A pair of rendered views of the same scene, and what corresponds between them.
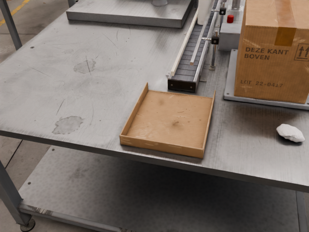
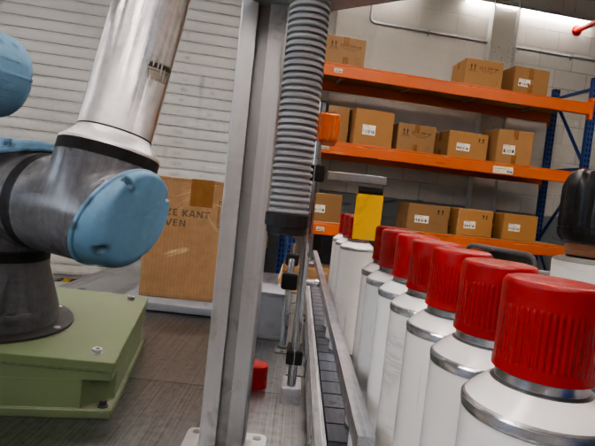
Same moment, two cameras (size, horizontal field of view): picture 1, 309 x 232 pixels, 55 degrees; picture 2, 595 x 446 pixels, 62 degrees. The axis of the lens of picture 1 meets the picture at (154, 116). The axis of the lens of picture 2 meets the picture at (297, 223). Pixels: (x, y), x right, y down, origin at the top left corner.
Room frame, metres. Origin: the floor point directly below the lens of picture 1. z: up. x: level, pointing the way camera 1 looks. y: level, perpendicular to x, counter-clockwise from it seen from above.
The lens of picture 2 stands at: (2.21, -0.61, 1.10)
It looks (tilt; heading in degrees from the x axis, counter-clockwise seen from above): 3 degrees down; 163
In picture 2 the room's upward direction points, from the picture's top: 6 degrees clockwise
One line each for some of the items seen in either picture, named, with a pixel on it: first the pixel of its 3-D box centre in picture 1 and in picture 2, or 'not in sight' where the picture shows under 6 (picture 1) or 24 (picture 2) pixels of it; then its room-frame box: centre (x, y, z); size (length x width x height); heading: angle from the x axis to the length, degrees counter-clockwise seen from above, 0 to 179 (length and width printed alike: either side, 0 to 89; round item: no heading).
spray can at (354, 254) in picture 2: not in sight; (352, 285); (1.54, -0.30, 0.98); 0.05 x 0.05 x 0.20
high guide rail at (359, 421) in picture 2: (211, 7); (322, 288); (1.43, -0.30, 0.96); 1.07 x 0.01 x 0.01; 163
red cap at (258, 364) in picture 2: (230, 18); (255, 373); (1.54, -0.43, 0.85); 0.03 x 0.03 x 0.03
